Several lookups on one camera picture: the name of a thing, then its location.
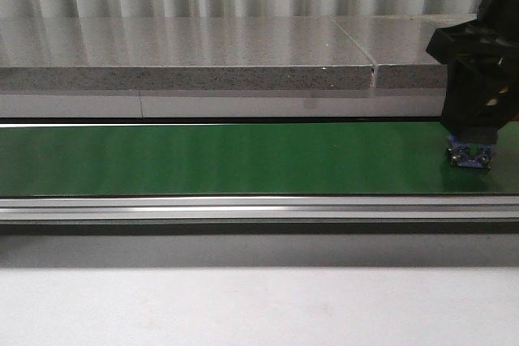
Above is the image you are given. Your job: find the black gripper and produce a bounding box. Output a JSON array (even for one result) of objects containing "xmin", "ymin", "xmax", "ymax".
[{"xmin": 426, "ymin": 0, "xmax": 518, "ymax": 144}]

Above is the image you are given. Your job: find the yellow mushroom push button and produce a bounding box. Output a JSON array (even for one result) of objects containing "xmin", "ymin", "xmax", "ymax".
[{"xmin": 446, "ymin": 134, "xmax": 496, "ymax": 169}]

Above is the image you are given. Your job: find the grey speckled stone slab right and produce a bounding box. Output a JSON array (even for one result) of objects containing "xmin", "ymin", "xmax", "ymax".
[{"xmin": 335, "ymin": 14, "xmax": 475, "ymax": 90}]

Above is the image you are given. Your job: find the grey speckled stone slab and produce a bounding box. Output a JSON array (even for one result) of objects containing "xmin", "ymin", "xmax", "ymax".
[
  {"xmin": 335, "ymin": 14, "xmax": 475, "ymax": 90},
  {"xmin": 1, "ymin": 17, "xmax": 372, "ymax": 92}
]

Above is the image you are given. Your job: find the green conveyor belt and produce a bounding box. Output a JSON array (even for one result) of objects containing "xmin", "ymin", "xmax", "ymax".
[{"xmin": 1, "ymin": 122, "xmax": 518, "ymax": 197}]

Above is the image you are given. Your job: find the grey speckled stone slab left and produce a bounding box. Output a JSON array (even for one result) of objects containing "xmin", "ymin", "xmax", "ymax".
[{"xmin": 1, "ymin": 17, "xmax": 372, "ymax": 92}]

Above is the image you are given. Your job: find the aluminium conveyor frame rail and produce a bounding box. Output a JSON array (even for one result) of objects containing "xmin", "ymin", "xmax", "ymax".
[{"xmin": 1, "ymin": 194, "xmax": 518, "ymax": 223}]

